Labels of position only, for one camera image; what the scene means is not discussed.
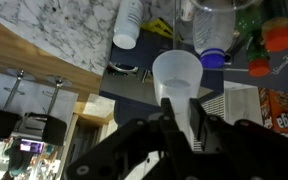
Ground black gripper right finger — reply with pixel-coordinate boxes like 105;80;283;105
188;98;288;180

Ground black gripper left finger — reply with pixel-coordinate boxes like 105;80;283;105
63;97;198;180

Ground small translucent measuring cup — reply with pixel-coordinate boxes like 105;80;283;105
151;49;204;149

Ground glass cup dark contents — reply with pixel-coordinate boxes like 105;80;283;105
187;0;263;14

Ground black round bowl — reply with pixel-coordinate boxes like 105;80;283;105
108;63;140;74

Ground dark open cardboard box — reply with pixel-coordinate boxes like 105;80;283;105
98;18;225;128

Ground water bottle blue cap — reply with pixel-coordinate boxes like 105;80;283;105
192;8;237;69

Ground white pill bottle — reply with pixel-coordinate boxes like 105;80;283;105
112;0;145;50

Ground person in green top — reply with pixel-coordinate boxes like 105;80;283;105
3;143;33;178

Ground white wall heater grille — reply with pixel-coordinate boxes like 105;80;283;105
200;93;227;125

